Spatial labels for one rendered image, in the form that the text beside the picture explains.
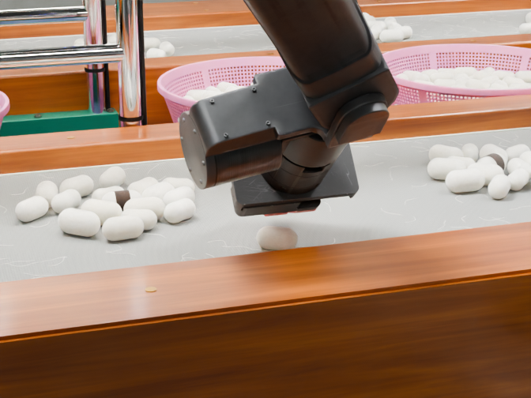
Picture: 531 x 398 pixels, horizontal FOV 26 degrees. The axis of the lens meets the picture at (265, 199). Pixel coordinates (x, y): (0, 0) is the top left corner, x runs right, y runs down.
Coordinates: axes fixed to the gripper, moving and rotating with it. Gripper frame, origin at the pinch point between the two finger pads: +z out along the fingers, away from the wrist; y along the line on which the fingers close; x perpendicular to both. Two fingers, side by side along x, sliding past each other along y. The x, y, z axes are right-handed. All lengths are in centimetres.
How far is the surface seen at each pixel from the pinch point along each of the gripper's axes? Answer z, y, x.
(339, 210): 2.3, -7.0, 0.8
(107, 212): 1.9, 13.8, -1.1
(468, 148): 8.4, -24.0, -6.2
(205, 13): 69, -15, -56
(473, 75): 37, -42, -28
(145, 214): 0.7, 10.7, -0.2
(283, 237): -5.3, 0.8, 5.1
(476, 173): 2.0, -20.9, -1.3
